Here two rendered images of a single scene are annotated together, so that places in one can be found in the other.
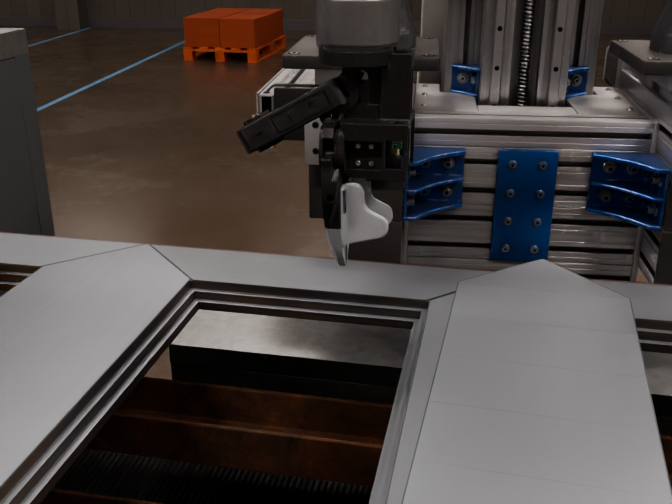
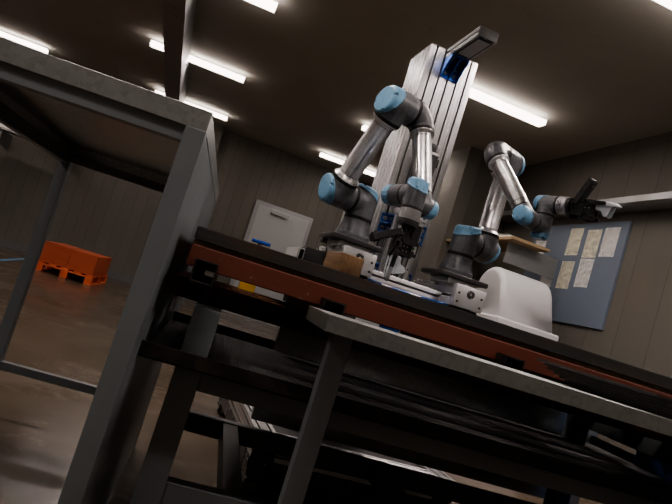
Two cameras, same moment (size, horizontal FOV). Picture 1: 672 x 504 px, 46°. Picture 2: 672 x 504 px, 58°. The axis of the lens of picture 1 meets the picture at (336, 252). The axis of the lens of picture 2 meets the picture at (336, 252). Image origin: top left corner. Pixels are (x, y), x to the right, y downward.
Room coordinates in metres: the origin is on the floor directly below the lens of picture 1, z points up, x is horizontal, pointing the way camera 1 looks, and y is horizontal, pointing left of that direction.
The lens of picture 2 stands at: (-1.11, 0.90, 0.77)
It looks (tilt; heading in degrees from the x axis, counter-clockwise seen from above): 5 degrees up; 339
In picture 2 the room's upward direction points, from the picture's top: 17 degrees clockwise
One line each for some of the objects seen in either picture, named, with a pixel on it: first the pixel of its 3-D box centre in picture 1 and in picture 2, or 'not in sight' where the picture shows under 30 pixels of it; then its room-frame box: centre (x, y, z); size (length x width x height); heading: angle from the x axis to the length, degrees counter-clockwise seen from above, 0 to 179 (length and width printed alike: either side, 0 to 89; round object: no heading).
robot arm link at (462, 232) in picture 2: not in sight; (465, 239); (1.19, -0.54, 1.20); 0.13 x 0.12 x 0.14; 109
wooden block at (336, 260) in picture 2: not in sight; (342, 264); (0.31, 0.33, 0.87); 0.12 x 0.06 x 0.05; 179
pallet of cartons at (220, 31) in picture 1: (236, 33); (76, 263); (8.32, 1.01, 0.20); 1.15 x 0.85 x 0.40; 174
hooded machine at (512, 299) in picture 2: not in sight; (499, 352); (3.81, -2.93, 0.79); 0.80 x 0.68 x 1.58; 174
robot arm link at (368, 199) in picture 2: not in sight; (361, 201); (1.24, -0.04, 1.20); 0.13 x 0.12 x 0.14; 102
